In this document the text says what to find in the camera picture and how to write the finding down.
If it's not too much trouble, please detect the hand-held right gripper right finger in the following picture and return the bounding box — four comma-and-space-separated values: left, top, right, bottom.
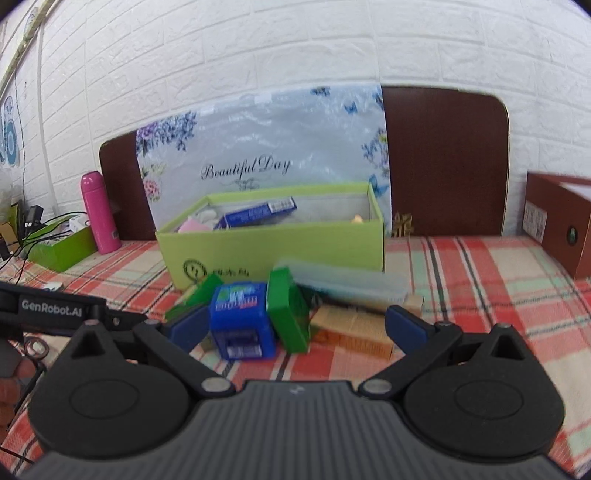
359, 305, 532, 400

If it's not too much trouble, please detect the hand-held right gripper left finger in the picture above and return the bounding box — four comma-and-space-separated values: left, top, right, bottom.
51, 302, 230, 400

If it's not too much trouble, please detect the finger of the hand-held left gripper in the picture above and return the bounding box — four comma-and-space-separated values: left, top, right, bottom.
0, 281, 162, 344

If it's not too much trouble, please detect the dark green box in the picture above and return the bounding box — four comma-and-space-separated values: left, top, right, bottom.
267, 268, 311, 355
165, 274, 225, 324

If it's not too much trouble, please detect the blue cube box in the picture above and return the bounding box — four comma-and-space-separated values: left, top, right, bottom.
209, 281, 278, 361

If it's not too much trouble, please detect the translucent plastic tube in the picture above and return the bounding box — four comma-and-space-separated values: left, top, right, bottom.
274, 259, 411, 306

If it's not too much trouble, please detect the white pink-cuffed glove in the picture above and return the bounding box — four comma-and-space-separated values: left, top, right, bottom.
178, 208, 219, 234

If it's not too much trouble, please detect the large light green cardboard box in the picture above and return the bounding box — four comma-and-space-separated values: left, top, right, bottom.
154, 181, 385, 291

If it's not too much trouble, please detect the small green box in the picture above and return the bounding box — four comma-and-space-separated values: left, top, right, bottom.
9, 203, 98, 273

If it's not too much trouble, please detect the plaid tablecloth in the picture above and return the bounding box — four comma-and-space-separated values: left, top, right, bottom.
0, 235, 591, 480

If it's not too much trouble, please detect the black power adapter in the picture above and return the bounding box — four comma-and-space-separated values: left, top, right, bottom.
23, 205, 45, 236

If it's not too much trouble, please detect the pink thermos bottle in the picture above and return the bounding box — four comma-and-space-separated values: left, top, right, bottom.
80, 171, 122, 254

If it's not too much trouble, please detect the brown wooden headboard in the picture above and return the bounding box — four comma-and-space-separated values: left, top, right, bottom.
98, 85, 510, 241

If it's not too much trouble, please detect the brown cardboard box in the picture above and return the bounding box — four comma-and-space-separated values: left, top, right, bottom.
523, 172, 591, 280

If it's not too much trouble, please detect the floral plastic bag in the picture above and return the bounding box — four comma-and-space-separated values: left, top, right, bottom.
135, 84, 393, 241

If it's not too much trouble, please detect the black cable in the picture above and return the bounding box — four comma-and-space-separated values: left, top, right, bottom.
0, 211, 89, 278

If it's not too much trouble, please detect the blue wall sticker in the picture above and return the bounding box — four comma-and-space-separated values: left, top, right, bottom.
0, 95, 23, 168

